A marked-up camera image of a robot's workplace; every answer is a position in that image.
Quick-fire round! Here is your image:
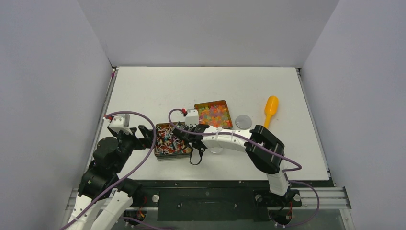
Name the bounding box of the clear round lid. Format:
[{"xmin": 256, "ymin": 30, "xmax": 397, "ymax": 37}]
[{"xmin": 235, "ymin": 115, "xmax": 252, "ymax": 130}]

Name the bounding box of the tin box of gummy candies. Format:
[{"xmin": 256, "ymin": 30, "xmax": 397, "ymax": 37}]
[{"xmin": 194, "ymin": 100, "xmax": 233, "ymax": 129}]

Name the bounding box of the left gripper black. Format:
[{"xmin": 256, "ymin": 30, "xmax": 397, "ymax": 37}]
[{"xmin": 113, "ymin": 124, "xmax": 157, "ymax": 173}]

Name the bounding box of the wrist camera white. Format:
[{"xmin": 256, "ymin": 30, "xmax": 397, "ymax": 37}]
[
  {"xmin": 103, "ymin": 114, "xmax": 133, "ymax": 136},
  {"xmin": 184, "ymin": 109, "xmax": 199, "ymax": 127}
]

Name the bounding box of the purple cable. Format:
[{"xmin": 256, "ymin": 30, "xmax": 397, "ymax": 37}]
[
  {"xmin": 168, "ymin": 108, "xmax": 320, "ymax": 229},
  {"xmin": 60, "ymin": 111, "xmax": 158, "ymax": 230}
]

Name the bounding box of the orange plastic scoop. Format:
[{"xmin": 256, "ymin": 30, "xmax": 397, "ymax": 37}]
[{"xmin": 264, "ymin": 95, "xmax": 279, "ymax": 128}]

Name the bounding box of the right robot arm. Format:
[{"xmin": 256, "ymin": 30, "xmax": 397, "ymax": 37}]
[{"xmin": 172, "ymin": 123, "xmax": 301, "ymax": 205}]

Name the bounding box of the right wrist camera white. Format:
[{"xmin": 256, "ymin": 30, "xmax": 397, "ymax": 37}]
[{"xmin": 184, "ymin": 109, "xmax": 199, "ymax": 127}]

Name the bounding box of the clear plastic round container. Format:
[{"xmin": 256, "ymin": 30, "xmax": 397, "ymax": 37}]
[{"xmin": 209, "ymin": 147, "xmax": 223, "ymax": 154}]

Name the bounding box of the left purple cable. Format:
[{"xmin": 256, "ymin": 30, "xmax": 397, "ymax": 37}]
[{"xmin": 60, "ymin": 111, "xmax": 158, "ymax": 230}]

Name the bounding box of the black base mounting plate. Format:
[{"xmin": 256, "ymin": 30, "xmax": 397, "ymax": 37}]
[{"xmin": 79, "ymin": 179, "xmax": 335, "ymax": 222}]

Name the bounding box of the tin box of lollipops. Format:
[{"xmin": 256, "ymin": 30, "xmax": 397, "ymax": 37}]
[{"xmin": 154, "ymin": 123, "xmax": 193, "ymax": 160}]

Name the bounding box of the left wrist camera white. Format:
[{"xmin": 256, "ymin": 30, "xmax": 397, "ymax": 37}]
[{"xmin": 103, "ymin": 114, "xmax": 133, "ymax": 136}]

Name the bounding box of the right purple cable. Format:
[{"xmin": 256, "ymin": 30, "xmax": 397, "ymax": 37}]
[{"xmin": 168, "ymin": 108, "xmax": 320, "ymax": 229}]

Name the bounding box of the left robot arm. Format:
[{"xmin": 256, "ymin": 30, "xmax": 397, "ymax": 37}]
[{"xmin": 63, "ymin": 125, "xmax": 157, "ymax": 230}]

